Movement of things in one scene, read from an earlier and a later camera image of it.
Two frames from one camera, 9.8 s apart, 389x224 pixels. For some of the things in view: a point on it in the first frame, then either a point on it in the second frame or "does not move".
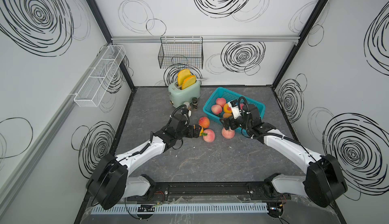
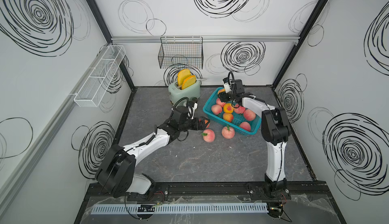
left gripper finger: (196, 129) → (206, 121)
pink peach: (221, 101) does not move
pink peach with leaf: (210, 136) does not move
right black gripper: (225, 123) → (223, 97)
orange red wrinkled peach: (204, 122) does not move
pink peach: (228, 134) does not move
